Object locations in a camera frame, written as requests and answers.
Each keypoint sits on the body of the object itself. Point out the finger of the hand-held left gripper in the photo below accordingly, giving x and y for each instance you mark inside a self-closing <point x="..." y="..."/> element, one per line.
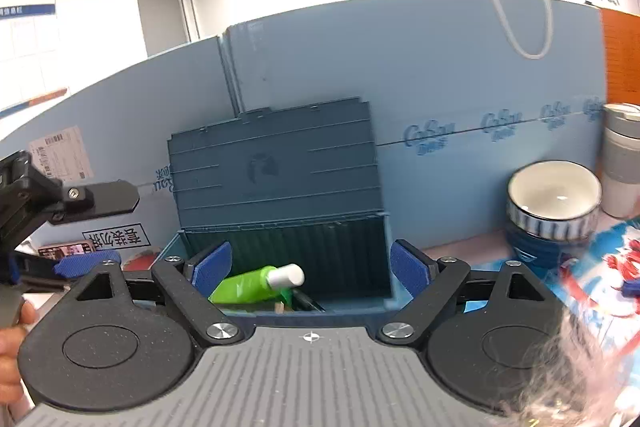
<point x="100" y="202"/>
<point x="85" y="263"/>

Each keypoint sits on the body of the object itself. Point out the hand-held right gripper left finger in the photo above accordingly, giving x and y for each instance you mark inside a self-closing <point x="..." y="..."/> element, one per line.
<point x="212" y="267"/>

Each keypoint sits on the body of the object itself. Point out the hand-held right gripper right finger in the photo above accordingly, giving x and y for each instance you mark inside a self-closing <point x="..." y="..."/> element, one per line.
<point x="407" y="269"/>

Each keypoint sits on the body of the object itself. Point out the green tube with white cap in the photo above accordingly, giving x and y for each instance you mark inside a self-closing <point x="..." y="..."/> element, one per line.
<point x="245" y="284"/>

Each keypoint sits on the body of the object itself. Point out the blue plastic storage box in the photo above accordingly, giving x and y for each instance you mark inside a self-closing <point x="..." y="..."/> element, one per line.
<point x="300" y="177"/>

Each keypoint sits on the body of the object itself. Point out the person's left hand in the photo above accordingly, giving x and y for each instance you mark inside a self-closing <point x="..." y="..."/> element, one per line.
<point x="10" y="357"/>

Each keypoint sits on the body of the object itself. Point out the pink patterned packet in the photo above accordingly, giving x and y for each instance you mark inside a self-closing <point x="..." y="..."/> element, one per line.
<point x="65" y="251"/>

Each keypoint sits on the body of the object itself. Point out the black framed white sticker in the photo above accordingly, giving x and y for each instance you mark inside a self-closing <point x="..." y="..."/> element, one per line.
<point x="117" y="236"/>

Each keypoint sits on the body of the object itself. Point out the red and white round packet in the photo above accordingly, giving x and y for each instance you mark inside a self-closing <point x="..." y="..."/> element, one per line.
<point x="142" y="263"/>

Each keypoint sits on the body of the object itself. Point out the white shipping label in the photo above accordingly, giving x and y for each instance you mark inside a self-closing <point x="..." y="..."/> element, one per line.
<point x="60" y="154"/>

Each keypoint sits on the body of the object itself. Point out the blue foam board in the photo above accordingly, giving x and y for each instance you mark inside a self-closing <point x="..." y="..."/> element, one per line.
<point x="125" y="107"/>
<point x="425" y="82"/>

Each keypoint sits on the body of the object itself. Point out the dark pen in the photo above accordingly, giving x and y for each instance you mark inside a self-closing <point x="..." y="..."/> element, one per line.
<point x="310" y="301"/>

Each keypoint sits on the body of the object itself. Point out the striped blue ceramic bowl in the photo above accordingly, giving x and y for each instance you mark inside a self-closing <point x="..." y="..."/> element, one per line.
<point x="550" y="207"/>

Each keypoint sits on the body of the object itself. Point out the printed table mat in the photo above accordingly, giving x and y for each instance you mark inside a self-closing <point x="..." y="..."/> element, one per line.
<point x="600" y="267"/>

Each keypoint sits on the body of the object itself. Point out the pale pink fuzzy thing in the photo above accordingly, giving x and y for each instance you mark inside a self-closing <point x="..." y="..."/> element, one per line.
<point x="575" y="372"/>

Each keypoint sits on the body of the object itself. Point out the grey and white cup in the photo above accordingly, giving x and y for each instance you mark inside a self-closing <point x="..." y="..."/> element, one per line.
<point x="620" y="167"/>

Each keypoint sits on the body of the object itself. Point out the orange board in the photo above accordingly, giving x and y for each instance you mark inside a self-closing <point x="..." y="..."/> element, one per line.
<point x="622" y="57"/>

